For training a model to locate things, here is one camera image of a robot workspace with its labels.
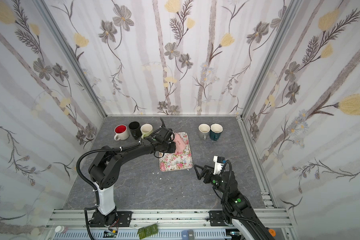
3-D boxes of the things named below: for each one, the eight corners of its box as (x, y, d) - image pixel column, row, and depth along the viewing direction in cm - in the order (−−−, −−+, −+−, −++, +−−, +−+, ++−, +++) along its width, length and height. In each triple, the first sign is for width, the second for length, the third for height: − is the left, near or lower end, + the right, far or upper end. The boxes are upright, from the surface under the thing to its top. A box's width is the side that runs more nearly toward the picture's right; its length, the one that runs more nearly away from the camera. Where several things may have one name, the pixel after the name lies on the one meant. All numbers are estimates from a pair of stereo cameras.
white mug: (116, 142, 107) (112, 135, 100) (120, 131, 113) (116, 124, 106) (128, 143, 107) (124, 135, 100) (131, 131, 113) (128, 124, 106)
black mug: (133, 142, 107) (129, 133, 99) (131, 131, 113) (128, 122, 105) (143, 139, 108) (140, 130, 100) (141, 128, 114) (138, 120, 107)
